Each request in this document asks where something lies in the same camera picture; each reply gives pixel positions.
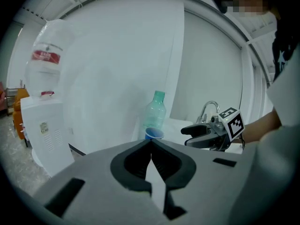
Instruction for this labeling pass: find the white box with red label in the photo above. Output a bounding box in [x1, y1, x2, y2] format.
[20, 96, 76, 178]

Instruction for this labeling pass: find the pink armchair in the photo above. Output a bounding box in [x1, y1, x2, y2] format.
[0, 82, 5, 113]

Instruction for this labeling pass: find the blue plastic cup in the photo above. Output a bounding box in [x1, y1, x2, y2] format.
[144, 127, 165, 141]

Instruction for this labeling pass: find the chrome faucet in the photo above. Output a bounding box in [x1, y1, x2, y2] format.
[195, 100, 221, 126]

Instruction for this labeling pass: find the person's black printed t-shirt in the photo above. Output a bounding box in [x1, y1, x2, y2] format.
[271, 0, 300, 84]

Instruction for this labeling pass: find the clear water jug red label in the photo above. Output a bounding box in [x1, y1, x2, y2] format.
[24, 19, 72, 100]

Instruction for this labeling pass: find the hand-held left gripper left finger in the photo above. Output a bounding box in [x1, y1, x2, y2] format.
[35, 138, 169, 225]

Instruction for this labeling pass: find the metal shelf rack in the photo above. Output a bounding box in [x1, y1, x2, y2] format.
[6, 87, 20, 117]

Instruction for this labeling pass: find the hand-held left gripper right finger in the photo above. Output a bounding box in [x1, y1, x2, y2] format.
[151, 138, 244, 225]

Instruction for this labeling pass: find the green glass jar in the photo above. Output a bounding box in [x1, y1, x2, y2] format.
[140, 90, 167, 140]

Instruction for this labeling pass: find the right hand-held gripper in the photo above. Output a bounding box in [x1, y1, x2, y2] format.
[180, 106, 246, 152]

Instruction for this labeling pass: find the person's right forearm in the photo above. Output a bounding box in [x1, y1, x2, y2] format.
[238, 109, 282, 143]

